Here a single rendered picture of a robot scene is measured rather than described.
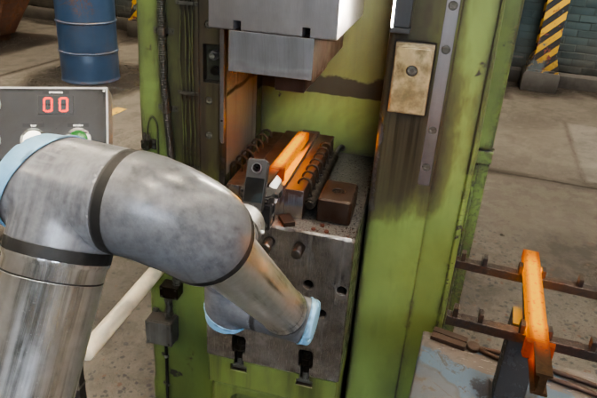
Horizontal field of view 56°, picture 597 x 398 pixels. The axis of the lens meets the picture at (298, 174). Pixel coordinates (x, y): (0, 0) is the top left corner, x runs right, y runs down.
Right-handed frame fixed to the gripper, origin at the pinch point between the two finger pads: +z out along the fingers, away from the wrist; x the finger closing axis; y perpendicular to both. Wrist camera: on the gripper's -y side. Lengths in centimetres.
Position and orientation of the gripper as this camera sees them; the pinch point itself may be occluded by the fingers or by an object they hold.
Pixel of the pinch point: (272, 174)
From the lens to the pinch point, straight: 136.3
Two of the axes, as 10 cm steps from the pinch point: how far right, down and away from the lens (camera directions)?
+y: -0.6, 9.1, 4.2
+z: 2.3, -3.9, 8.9
